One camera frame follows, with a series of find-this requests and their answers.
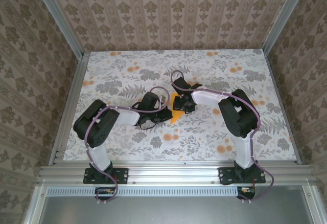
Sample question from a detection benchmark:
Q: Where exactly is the orange paper sheet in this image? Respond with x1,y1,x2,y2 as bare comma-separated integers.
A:
168,93,186,125

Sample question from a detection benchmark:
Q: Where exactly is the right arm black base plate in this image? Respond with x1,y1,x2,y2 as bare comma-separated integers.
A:
218,167,266,185

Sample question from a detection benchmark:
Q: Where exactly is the grey sheet metal panel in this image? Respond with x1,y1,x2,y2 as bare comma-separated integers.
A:
24,185,327,224

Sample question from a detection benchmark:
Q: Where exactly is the aluminium table side rail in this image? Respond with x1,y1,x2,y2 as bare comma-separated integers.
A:
263,51,302,165
48,52,90,166

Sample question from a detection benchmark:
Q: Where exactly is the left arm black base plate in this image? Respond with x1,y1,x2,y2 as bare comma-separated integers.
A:
83,167,129,185

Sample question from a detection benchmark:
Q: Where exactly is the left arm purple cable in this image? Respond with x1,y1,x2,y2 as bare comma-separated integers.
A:
85,86,171,206

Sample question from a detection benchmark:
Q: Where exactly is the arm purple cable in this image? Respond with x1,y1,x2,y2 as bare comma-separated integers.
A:
85,86,171,206
170,70,276,204

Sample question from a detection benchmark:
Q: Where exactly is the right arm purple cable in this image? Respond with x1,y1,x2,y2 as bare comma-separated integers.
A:
170,70,276,204

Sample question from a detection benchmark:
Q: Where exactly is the floral patterned table cover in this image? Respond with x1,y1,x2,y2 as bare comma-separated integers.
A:
62,50,298,162

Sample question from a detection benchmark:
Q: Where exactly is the aluminium frame cross rail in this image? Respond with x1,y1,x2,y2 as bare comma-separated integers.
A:
37,165,316,184

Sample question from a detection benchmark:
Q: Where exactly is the grey slotted cable duct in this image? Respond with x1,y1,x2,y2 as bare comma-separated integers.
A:
47,186,240,194

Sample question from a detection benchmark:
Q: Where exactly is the black electronics board with wires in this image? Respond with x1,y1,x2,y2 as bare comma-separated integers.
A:
95,187,116,200
237,187,256,200

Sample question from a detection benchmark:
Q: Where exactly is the aluminium frame post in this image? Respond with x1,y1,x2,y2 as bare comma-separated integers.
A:
262,0,307,55
32,0,86,60

